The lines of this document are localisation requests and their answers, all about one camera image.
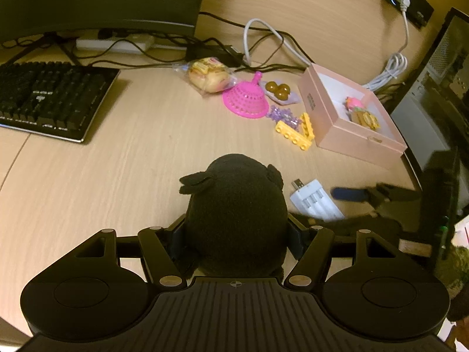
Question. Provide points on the white battery charger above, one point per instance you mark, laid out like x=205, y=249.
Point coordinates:
x=315, y=200

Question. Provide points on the bread in clear packet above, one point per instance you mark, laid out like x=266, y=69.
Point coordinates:
x=209, y=77

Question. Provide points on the small pink toy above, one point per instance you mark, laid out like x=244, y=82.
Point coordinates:
x=354, y=103

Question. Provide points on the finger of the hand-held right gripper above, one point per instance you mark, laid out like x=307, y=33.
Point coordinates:
x=350, y=194
x=381, y=225

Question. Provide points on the small yellow packet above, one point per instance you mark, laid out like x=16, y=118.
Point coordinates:
x=366, y=120

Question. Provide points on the pink box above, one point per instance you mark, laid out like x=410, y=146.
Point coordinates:
x=326, y=121

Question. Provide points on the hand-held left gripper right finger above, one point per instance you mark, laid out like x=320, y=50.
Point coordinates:
x=297, y=244

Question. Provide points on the white power strip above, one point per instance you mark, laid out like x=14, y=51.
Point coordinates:
x=128, y=45

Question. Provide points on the black power adapter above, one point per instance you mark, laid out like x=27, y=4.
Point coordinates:
x=216, y=54

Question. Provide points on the yellow toy brick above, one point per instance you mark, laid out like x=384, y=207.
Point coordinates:
x=307, y=126
x=291, y=134

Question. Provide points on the black plush toy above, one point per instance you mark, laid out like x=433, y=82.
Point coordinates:
x=234, y=209

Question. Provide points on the black keyboard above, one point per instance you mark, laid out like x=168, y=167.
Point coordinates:
x=51, y=99

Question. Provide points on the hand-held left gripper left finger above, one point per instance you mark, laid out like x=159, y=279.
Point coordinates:
x=177, y=240

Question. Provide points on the pink plastic basket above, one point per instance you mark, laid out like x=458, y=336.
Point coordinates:
x=245, y=99

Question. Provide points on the computer tower case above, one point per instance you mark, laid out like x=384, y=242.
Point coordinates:
x=439, y=91

